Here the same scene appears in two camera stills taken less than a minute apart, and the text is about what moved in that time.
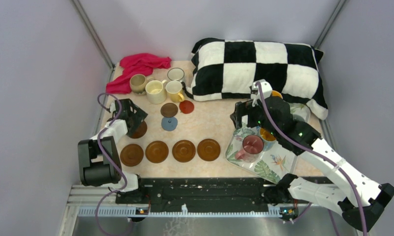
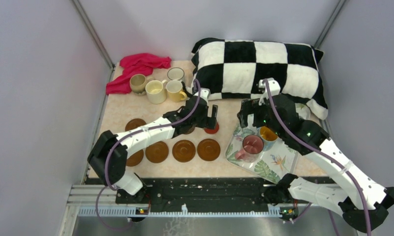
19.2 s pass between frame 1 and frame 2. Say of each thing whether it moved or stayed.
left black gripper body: moved
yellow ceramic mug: stayed
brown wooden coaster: stayed
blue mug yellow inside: stayed
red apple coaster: moved
